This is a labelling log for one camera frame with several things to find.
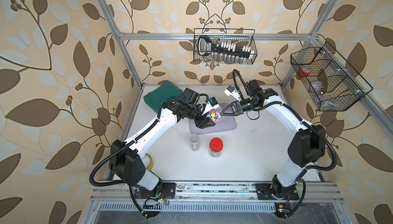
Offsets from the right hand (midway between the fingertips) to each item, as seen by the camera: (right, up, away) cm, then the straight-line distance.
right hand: (221, 114), depth 75 cm
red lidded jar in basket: (+46, +23, +6) cm, 52 cm away
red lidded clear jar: (-3, -17, +2) cm, 17 cm away
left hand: (-6, -1, 0) cm, 6 cm away
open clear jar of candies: (-14, -16, +7) cm, 22 cm away
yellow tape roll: (-37, -27, +4) cm, 45 cm away
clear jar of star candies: (-3, 0, -3) cm, 5 cm away
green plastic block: (-36, +14, +37) cm, 53 cm away
